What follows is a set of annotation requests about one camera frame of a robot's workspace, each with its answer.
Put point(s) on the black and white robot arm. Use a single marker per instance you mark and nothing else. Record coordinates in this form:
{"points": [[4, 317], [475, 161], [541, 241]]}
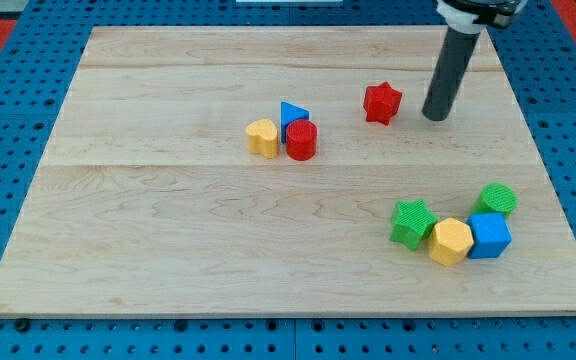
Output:
{"points": [[472, 16]]}

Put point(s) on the red star block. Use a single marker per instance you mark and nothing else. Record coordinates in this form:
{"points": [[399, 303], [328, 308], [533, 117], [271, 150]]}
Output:
{"points": [[381, 103]]}

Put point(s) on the green star block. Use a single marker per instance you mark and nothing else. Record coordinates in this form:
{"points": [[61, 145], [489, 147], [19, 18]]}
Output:
{"points": [[412, 222]]}

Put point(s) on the red cylinder block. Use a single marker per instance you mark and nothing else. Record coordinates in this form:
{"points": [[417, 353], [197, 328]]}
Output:
{"points": [[301, 139]]}

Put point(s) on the yellow heart block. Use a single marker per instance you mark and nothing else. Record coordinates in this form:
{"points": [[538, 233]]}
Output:
{"points": [[263, 138]]}

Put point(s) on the blue triangle block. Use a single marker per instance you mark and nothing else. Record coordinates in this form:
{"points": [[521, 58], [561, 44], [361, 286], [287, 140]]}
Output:
{"points": [[288, 114]]}

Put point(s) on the light wooden board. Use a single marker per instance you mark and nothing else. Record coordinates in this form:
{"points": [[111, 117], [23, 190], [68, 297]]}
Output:
{"points": [[147, 203]]}

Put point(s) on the yellow hexagon block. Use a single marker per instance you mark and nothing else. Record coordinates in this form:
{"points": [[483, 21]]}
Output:
{"points": [[450, 241]]}

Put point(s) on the green cylinder block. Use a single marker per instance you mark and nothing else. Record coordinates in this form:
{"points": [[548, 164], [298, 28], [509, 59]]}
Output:
{"points": [[496, 197]]}

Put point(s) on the blue cube block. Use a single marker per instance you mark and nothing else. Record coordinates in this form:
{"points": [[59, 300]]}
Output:
{"points": [[490, 233]]}

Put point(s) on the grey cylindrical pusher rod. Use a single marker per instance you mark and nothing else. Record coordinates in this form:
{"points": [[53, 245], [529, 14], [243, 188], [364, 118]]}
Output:
{"points": [[454, 57]]}

